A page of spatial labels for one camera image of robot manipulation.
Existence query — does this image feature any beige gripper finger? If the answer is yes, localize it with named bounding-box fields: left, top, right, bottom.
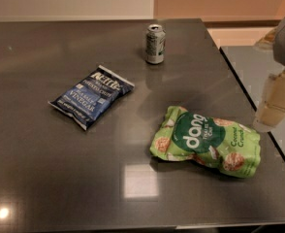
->
left=253, top=69, right=285, bottom=132

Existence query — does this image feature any green rice chip bag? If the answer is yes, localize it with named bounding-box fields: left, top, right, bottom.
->
left=150, top=106, right=261, bottom=178

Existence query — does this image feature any blue kettle chip bag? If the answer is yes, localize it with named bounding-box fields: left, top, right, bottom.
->
left=48, top=65, right=135, bottom=130

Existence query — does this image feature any grey side table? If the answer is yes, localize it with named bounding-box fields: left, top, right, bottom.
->
left=220, top=46, right=285, bottom=162

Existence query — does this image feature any silver soda can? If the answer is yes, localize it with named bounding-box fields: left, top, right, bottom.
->
left=145, top=24, right=166, bottom=64

